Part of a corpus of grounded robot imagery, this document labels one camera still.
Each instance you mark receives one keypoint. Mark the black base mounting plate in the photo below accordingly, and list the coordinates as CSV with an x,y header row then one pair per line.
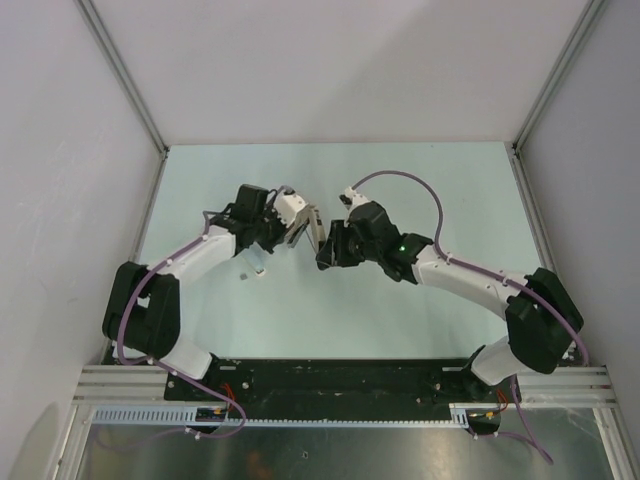
x,y
364,390

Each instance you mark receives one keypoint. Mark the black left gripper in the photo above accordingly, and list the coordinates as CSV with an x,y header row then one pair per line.
x,y
282,231

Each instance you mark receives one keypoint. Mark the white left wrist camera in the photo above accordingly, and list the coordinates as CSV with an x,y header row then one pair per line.
x,y
288,207

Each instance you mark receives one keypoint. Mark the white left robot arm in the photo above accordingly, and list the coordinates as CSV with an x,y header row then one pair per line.
x,y
144,315

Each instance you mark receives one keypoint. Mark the aluminium frame rail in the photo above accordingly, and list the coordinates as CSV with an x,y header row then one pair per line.
x,y
581,387

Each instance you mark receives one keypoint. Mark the grey slotted cable duct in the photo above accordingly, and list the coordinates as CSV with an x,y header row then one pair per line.
x,y
192,416

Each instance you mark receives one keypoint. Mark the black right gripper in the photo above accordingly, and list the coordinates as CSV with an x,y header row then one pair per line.
x,y
333,253

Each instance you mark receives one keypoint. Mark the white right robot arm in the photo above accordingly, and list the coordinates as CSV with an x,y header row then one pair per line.
x,y
540,316

